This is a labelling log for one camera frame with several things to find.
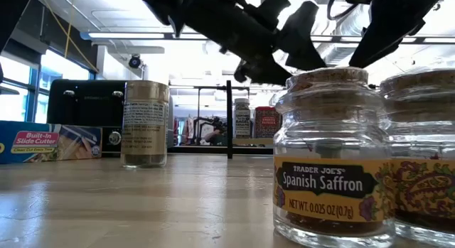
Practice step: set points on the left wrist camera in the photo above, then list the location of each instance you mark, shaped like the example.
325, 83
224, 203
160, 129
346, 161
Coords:
270, 10

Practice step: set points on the background robot station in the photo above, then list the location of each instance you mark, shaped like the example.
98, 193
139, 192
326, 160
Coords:
185, 130

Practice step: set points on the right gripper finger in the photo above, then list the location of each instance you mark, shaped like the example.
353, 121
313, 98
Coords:
387, 27

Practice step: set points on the person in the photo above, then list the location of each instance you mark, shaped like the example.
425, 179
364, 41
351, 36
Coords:
213, 136

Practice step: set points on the black four-slot toaster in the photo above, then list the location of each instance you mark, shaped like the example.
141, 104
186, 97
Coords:
85, 106

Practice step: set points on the wooden shelf black metal ends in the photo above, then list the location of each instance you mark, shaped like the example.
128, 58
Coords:
229, 116

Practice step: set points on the gold-lid tan-label jar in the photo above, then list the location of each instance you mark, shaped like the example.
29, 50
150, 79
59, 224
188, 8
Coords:
144, 127

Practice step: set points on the black aluminium rig frame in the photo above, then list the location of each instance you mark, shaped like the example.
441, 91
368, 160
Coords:
199, 150

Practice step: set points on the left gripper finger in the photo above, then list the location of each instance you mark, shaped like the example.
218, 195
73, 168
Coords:
300, 42

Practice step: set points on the blue plastic wrap box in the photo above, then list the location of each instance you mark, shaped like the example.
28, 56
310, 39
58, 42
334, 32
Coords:
42, 141

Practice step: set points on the black ceiling camera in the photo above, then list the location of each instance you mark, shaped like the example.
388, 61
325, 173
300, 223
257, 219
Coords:
135, 62

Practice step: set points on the red-lid spice tin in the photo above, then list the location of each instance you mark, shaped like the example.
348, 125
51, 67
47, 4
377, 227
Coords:
266, 122

